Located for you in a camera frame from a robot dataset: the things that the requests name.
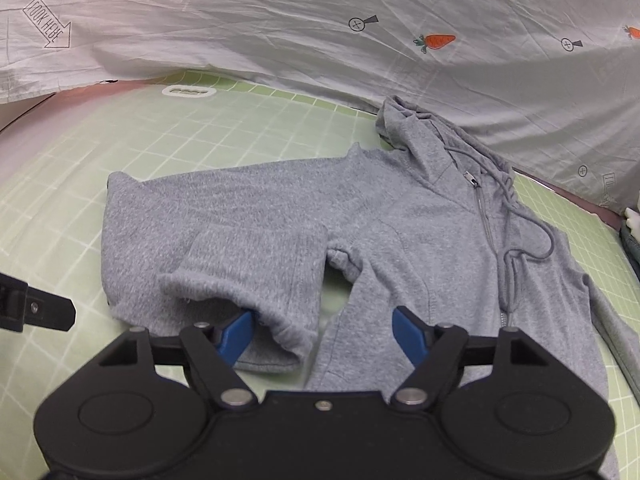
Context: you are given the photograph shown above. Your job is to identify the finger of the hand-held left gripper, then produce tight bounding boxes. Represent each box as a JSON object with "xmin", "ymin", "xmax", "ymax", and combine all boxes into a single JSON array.
[{"xmin": 25, "ymin": 285, "xmax": 77, "ymax": 333}]

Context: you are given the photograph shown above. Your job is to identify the folded blue jeans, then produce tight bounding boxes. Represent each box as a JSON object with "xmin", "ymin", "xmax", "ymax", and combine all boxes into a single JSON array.
[{"xmin": 620, "ymin": 227, "xmax": 640, "ymax": 281}]

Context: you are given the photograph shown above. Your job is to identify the grey zip hoodie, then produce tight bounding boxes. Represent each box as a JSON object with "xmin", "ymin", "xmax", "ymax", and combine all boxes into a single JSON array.
[{"xmin": 100, "ymin": 95, "xmax": 640, "ymax": 480}]

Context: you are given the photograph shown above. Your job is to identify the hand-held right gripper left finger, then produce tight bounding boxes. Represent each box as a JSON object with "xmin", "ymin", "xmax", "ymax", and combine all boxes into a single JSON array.
[{"xmin": 95, "ymin": 310, "xmax": 258, "ymax": 408}]

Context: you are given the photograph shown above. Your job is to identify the grey carrot-print quilt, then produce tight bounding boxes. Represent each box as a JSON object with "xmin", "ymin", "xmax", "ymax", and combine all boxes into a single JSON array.
[{"xmin": 0, "ymin": 0, "xmax": 640, "ymax": 218}]

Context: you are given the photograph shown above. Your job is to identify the white oval tag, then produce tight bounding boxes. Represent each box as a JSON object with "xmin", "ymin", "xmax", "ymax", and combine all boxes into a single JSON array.
[{"xmin": 162, "ymin": 85, "xmax": 217, "ymax": 102}]

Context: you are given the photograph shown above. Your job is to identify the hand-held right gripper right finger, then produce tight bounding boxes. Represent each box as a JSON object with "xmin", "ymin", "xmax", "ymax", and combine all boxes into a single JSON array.
[{"xmin": 391, "ymin": 305, "xmax": 551, "ymax": 408}]

